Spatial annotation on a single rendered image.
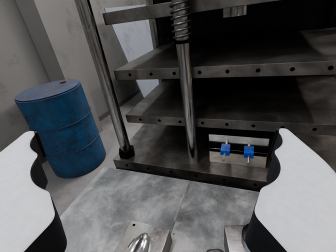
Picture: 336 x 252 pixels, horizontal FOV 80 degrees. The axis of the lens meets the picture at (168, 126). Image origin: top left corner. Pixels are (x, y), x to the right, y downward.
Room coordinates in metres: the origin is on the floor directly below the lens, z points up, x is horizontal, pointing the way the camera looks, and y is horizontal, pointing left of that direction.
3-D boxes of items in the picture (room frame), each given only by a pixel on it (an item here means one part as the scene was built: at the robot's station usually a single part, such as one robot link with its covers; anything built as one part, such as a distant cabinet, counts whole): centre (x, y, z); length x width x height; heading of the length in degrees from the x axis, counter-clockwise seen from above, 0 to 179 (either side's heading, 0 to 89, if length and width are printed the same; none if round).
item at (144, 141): (1.10, -0.41, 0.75); 1.30 x 0.84 x 0.06; 66
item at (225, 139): (1.00, -0.42, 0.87); 0.50 x 0.27 x 0.17; 156
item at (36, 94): (2.12, 1.17, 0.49); 0.66 x 0.66 x 0.99
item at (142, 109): (1.14, -0.43, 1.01); 1.10 x 0.74 x 0.05; 66
